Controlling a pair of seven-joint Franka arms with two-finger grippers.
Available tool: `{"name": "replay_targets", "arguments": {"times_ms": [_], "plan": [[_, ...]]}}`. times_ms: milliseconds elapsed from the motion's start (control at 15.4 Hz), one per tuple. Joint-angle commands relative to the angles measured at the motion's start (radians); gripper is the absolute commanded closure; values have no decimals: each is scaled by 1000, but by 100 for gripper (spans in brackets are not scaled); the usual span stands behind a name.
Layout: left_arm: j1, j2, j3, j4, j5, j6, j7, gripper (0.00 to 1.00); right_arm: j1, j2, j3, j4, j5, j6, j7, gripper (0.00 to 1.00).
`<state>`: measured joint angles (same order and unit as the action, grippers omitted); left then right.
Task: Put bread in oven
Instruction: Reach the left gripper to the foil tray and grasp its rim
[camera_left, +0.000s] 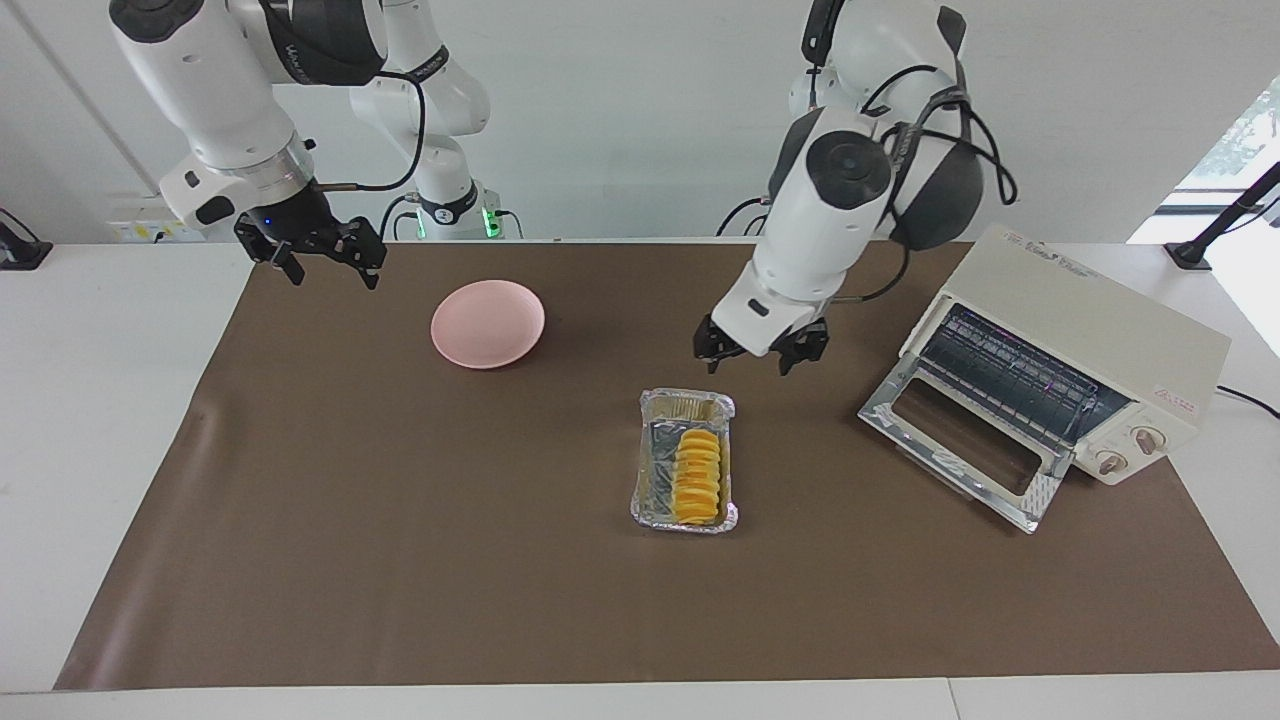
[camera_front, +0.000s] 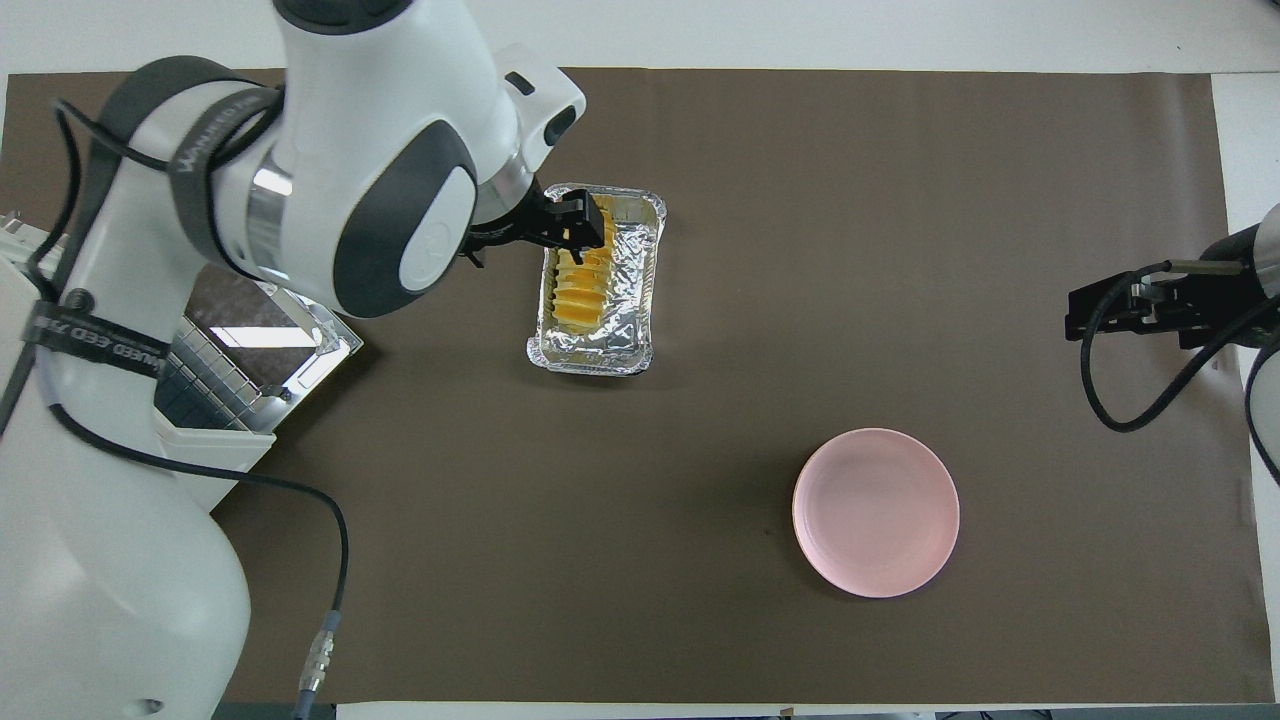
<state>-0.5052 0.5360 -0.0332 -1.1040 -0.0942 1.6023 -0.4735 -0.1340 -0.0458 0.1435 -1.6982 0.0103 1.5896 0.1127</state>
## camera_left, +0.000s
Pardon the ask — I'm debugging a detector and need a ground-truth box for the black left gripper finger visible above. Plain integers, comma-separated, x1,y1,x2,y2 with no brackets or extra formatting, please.
773,320,831,378
693,315,746,375

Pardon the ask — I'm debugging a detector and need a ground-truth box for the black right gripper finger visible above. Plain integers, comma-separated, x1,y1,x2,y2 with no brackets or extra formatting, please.
262,240,307,288
335,218,388,291

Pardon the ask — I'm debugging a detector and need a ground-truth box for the sliced yellow bread loaf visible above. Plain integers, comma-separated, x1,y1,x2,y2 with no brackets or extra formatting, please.
672,428,723,526

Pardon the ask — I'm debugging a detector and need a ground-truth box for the aluminium foil tray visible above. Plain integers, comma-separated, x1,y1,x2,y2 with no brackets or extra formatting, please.
630,388,739,534

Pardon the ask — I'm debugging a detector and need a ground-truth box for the glass oven door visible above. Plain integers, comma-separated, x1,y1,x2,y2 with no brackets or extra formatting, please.
858,358,1076,534

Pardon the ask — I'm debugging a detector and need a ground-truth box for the cream toaster oven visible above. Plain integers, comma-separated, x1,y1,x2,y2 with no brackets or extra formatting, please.
900,224,1233,488

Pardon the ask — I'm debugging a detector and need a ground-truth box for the pink round plate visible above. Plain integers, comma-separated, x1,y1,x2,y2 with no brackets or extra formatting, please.
430,280,546,370

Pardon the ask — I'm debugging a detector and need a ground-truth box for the brown table mat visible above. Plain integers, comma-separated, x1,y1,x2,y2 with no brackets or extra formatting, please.
53,240,1280,691

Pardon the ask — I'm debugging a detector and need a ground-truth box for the bright window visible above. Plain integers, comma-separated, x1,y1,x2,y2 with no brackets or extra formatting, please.
1170,80,1280,196

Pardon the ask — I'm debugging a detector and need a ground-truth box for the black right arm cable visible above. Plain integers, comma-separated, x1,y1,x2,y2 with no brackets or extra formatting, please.
310,70,428,193

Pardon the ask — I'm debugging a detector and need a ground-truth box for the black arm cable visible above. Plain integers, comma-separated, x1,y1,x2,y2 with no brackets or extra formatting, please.
800,0,1021,303
310,70,428,193

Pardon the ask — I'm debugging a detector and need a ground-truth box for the black base cable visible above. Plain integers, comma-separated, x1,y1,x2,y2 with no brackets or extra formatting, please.
715,195,773,238

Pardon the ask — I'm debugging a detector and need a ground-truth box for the white wall socket box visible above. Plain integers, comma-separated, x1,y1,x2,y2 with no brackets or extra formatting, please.
108,193,213,244

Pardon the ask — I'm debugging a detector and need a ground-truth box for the wire oven rack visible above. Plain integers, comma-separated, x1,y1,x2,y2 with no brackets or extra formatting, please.
920,305,1101,446

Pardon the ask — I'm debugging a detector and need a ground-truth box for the black table clamp mount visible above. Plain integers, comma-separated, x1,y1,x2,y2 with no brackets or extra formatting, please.
0,208,53,271

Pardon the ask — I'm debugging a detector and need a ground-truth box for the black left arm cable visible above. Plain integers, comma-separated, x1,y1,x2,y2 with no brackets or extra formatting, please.
800,0,1021,303

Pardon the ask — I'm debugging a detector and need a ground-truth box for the black oven power cord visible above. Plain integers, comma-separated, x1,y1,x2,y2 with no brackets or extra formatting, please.
1215,385,1280,419

